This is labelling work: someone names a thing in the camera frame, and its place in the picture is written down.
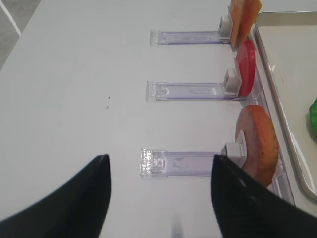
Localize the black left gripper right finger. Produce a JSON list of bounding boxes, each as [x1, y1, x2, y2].
[[211, 155, 317, 238]]

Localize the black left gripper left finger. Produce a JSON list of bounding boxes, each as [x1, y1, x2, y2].
[[0, 154, 110, 238]]

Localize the orange cheese slice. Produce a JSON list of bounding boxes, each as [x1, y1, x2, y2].
[[237, 0, 262, 44], [229, 0, 245, 47]]

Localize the green lettuce leaf on tray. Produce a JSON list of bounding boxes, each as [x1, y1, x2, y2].
[[309, 99, 317, 136]]

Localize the red tomato slice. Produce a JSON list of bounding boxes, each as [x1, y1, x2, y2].
[[236, 40, 256, 97]]

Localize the bun half on left rack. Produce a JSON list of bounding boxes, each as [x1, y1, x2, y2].
[[235, 105, 279, 187]]

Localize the clear pusher track bottom left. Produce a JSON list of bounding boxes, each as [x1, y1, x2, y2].
[[140, 142, 247, 178]]

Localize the clear pusher track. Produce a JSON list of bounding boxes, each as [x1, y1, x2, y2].
[[150, 15, 233, 46], [140, 142, 247, 178], [145, 68, 247, 102]]

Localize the clear pusher track middle left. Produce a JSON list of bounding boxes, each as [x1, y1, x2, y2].
[[145, 68, 247, 102]]

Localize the white metal tray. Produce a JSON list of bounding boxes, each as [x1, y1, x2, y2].
[[252, 11, 317, 201]]

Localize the clear pusher track top left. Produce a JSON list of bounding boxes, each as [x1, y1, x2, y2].
[[150, 15, 233, 46]]

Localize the clear left front rail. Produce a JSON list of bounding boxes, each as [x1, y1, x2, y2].
[[245, 32, 297, 208]]

